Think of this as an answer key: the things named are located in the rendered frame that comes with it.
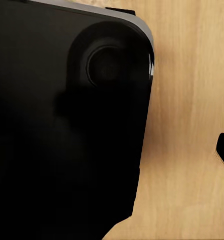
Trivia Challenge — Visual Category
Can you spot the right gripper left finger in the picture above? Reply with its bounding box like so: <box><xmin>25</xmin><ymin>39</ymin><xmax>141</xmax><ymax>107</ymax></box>
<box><xmin>0</xmin><ymin>133</ymin><xmax>18</xmax><ymax>180</ymax></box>

